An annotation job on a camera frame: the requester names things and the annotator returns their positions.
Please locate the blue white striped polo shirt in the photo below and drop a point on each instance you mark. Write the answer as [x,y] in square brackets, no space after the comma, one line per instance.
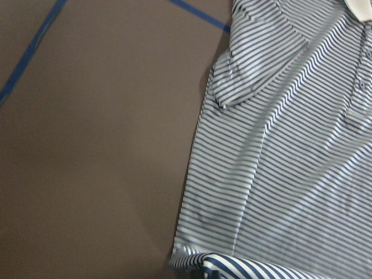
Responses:
[279,177]

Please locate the blue tape grid lines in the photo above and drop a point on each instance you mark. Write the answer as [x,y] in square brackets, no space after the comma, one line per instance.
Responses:
[56,9]

